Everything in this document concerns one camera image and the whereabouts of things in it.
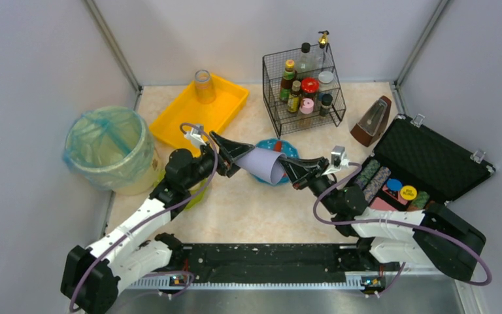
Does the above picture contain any blue dotted plate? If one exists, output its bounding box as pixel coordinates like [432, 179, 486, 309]
[253, 138, 299, 186]

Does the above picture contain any purple plastic cup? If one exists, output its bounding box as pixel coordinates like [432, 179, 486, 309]
[235, 147, 286, 184]

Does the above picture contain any pink lid spice jar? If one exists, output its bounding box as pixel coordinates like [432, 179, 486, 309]
[299, 97, 314, 115]

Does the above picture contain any blue transparent cup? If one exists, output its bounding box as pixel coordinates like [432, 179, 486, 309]
[194, 69, 212, 86]

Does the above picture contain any pink transparent cup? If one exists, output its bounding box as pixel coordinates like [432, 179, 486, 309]
[195, 81, 216, 104]

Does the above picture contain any small black lid jar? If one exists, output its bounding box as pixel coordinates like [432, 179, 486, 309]
[319, 94, 333, 116]

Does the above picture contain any small yellow oil bottle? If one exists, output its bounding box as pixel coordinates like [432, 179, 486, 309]
[288, 80, 301, 113]

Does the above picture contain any red lid sauce jar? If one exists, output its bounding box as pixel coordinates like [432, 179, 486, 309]
[301, 77, 320, 100]

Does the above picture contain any silver lid white can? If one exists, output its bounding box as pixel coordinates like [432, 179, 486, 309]
[317, 71, 335, 101]

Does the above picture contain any yellow cap sauce bottle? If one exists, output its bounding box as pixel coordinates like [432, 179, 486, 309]
[279, 60, 296, 101]

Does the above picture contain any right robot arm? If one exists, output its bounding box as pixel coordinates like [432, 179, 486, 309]
[278, 157, 492, 287]

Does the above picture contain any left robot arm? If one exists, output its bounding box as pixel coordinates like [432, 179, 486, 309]
[60, 129, 255, 313]

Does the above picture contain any yellow plastic tray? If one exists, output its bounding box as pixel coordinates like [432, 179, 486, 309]
[149, 72, 249, 155]

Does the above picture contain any green dotted plate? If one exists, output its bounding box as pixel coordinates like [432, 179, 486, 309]
[153, 170, 207, 210]

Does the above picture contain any brown metronome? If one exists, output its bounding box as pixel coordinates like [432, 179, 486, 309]
[350, 96, 392, 147]

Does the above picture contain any black poker chip case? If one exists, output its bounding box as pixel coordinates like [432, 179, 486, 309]
[350, 114, 495, 211]

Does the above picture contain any trash bin with green bag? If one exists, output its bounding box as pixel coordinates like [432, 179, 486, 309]
[63, 106, 161, 196]

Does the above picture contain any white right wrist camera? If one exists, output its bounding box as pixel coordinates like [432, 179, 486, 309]
[322, 145, 350, 175]

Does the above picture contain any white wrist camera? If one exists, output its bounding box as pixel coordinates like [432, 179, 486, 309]
[322, 145, 350, 175]
[184, 124, 207, 148]

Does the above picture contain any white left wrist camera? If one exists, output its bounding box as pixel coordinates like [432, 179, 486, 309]
[184, 124, 207, 148]

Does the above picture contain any black wire rack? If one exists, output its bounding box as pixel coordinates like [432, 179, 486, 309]
[262, 44, 346, 137]

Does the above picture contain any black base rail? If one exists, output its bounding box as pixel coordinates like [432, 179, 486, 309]
[77, 242, 473, 291]

